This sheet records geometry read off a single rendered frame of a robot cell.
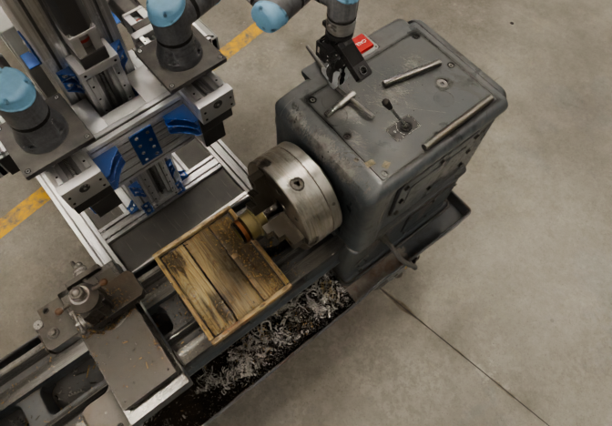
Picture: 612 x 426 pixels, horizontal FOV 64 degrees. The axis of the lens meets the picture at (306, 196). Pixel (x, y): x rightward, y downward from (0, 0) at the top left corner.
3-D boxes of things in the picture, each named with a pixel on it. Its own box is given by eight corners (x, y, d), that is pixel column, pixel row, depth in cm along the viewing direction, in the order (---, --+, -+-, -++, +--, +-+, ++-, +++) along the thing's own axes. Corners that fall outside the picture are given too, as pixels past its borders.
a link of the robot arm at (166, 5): (146, 34, 154) (133, -2, 142) (176, 10, 160) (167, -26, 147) (173, 52, 151) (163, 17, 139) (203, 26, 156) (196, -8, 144)
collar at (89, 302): (90, 278, 133) (86, 274, 130) (104, 300, 130) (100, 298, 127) (63, 295, 130) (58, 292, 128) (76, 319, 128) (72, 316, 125)
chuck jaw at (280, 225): (291, 205, 146) (316, 234, 141) (291, 212, 150) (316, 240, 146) (260, 226, 142) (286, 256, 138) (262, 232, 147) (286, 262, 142)
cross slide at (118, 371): (108, 261, 155) (104, 257, 151) (179, 374, 140) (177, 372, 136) (59, 293, 150) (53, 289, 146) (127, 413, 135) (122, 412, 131)
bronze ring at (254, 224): (252, 198, 144) (227, 216, 141) (271, 221, 141) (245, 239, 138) (255, 211, 152) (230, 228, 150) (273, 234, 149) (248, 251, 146)
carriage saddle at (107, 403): (119, 263, 161) (113, 258, 156) (196, 382, 145) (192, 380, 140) (32, 319, 152) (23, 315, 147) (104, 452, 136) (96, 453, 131)
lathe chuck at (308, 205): (266, 167, 168) (276, 130, 138) (321, 241, 164) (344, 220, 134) (244, 181, 165) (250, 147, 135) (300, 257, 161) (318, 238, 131)
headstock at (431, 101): (390, 83, 198) (410, 5, 164) (477, 164, 182) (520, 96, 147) (271, 159, 181) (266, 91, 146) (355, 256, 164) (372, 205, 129)
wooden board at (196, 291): (229, 209, 171) (229, 204, 167) (292, 289, 159) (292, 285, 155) (154, 258, 162) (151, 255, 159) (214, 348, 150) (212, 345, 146)
